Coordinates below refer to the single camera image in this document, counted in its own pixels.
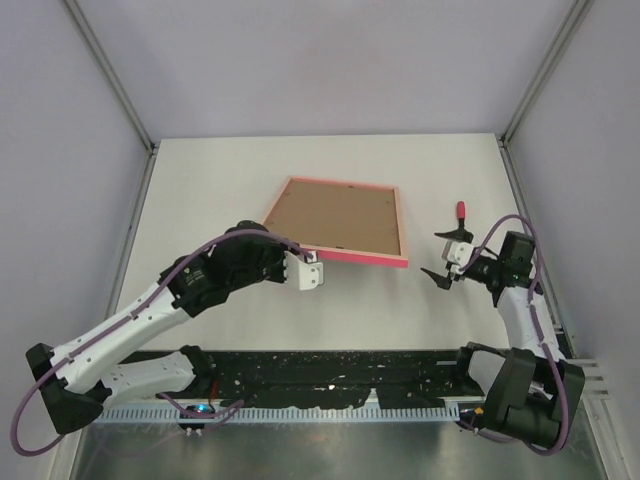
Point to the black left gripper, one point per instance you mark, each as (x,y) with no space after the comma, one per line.
(279,250)

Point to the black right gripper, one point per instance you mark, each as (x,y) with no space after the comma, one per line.
(457,233)

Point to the red handled screwdriver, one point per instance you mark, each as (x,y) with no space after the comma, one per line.
(461,214)

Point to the pink picture frame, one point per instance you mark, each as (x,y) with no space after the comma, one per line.
(342,221)

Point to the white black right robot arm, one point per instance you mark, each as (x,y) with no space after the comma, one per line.
(531,391)

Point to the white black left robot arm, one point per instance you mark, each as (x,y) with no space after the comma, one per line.
(81,378)

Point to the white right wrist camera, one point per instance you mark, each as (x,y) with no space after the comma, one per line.
(457,256)

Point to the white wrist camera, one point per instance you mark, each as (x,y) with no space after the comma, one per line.
(303,273)
(457,256)

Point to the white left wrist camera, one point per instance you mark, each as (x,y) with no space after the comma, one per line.
(303,273)

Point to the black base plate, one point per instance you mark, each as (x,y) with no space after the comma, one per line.
(333,379)

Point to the white slotted cable duct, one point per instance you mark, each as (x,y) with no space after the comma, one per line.
(370,412)

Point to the aluminium front rail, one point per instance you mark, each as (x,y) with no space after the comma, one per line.
(595,386)

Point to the left aluminium corner post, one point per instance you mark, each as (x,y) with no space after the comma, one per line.
(104,65)

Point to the aluminium corner post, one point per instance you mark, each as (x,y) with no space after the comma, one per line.
(104,65)
(551,59)

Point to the right aluminium corner post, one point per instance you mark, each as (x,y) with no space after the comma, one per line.
(551,59)

